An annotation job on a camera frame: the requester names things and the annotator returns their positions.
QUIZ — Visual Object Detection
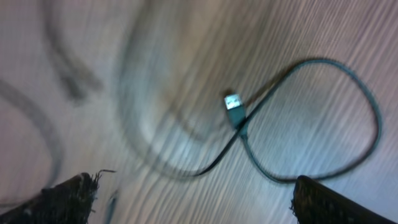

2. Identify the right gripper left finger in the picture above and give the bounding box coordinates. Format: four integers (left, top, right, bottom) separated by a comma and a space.
1, 169, 115, 224

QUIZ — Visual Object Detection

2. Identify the black usb cable short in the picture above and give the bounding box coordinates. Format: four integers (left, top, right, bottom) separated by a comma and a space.
118, 57, 383, 184

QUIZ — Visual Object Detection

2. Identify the black usb cable long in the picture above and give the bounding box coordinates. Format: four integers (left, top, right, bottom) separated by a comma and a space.
1, 1, 103, 189

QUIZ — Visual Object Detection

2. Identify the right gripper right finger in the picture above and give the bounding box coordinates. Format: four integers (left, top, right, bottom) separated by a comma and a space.
290, 175, 396, 224

